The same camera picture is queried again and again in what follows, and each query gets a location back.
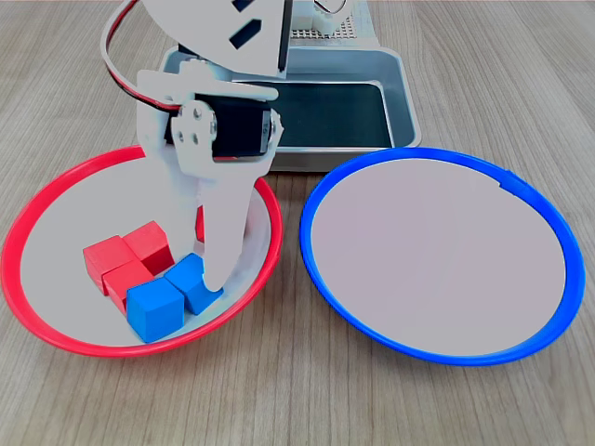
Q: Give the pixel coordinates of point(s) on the blue cube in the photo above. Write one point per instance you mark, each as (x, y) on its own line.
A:
(153, 306)
(186, 276)

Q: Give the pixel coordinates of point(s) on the red-rimmed white plate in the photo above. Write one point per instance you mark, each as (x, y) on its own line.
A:
(60, 223)

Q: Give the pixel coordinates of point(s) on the red cube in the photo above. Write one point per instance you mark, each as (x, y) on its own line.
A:
(149, 241)
(200, 225)
(107, 253)
(123, 279)

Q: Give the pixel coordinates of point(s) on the black tray mat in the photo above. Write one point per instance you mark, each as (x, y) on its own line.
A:
(334, 116)

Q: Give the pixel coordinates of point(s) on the steel tray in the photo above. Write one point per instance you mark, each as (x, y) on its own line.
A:
(400, 102)

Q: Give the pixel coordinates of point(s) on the blue-rimmed white plate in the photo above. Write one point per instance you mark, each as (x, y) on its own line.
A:
(441, 260)

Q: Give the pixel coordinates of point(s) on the pale perforated base plate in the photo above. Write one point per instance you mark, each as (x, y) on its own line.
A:
(346, 28)

